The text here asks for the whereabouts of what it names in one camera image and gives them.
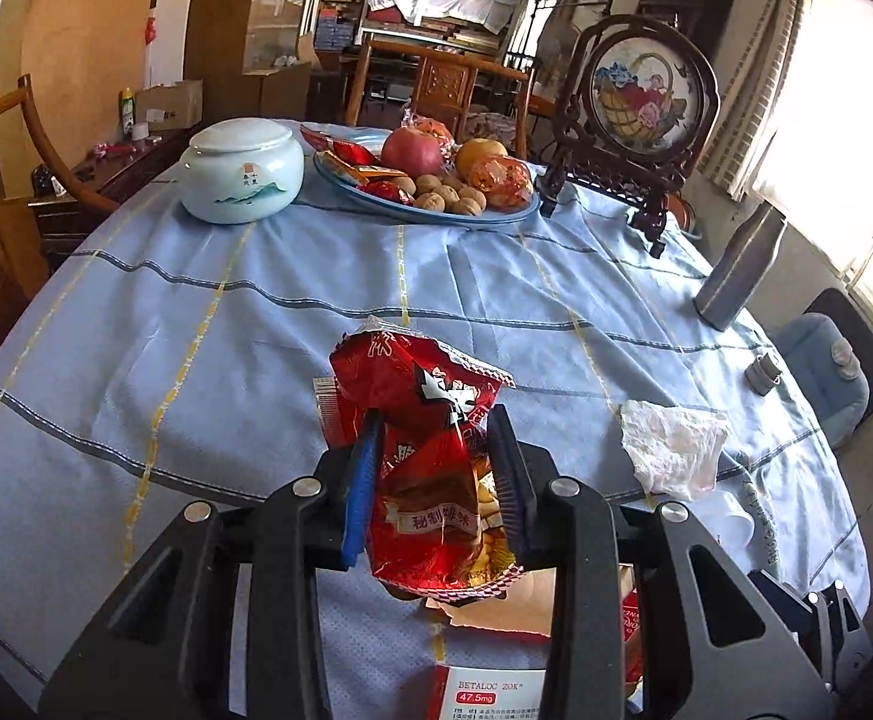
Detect pale green lidded ceramic jar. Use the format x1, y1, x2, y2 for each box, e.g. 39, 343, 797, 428
179, 118, 306, 224

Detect small grey cup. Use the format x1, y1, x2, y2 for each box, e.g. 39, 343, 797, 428
743, 355, 782, 395

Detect plastic wrapped orange fruit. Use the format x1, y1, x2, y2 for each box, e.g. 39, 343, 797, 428
404, 109, 456, 147
466, 154, 536, 211

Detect light blue chair cushion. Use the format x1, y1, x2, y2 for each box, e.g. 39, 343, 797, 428
770, 313, 872, 447

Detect red snack packet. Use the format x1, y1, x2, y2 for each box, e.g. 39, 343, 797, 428
314, 317, 527, 601

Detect steel thermos bottle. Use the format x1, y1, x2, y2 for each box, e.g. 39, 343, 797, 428
695, 202, 788, 332

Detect small red candy packet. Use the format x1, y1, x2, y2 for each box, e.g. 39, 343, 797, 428
301, 125, 347, 155
357, 178, 415, 205

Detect low dark side table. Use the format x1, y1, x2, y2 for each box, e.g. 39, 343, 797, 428
27, 127, 197, 271

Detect striped window curtain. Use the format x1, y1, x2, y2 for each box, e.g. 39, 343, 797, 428
706, 0, 820, 203

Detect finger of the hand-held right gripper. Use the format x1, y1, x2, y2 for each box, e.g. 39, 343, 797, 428
749, 570, 873, 691

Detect light wooden wardrobe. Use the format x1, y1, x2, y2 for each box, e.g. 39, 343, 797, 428
0, 0, 205, 128

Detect yellow pear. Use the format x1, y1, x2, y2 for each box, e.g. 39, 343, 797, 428
455, 136, 512, 173

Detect shelf with boxes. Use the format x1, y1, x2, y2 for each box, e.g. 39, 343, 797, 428
314, 0, 377, 53

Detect blue fruit plate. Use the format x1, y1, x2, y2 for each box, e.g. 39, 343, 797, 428
312, 131, 542, 224

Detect blue checked tablecloth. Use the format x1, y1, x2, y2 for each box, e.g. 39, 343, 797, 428
0, 116, 873, 720

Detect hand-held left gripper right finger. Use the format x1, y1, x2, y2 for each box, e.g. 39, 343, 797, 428
485, 403, 835, 720

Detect stacked plastic basins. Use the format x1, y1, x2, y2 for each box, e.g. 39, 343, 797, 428
668, 195, 703, 237

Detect white tissue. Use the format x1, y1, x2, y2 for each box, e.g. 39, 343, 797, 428
620, 399, 730, 500

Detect white medicine box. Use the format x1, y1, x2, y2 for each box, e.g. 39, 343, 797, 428
436, 664, 557, 720

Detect brown glass door cabinet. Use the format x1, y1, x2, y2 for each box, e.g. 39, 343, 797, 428
188, 0, 321, 121

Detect white plastic cup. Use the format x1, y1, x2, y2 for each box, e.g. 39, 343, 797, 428
706, 495, 756, 548

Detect cardboard box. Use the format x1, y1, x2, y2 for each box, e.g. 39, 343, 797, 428
260, 60, 313, 121
134, 79, 205, 132

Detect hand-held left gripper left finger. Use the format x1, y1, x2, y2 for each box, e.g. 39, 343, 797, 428
35, 411, 388, 720

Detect round embroidered table screen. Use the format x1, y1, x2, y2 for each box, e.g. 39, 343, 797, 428
537, 15, 722, 260

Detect orange candy packet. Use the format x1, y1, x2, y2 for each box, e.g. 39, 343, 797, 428
323, 142, 381, 185

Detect pile of walnuts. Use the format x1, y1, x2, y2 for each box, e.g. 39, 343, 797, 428
413, 174, 486, 217

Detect wooden chair with carved back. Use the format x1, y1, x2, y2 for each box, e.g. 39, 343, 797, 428
346, 37, 538, 158

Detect red apple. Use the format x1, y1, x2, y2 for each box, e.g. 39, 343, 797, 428
381, 126, 445, 177

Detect wooden armchair with curved rail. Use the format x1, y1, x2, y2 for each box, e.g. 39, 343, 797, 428
0, 73, 118, 361

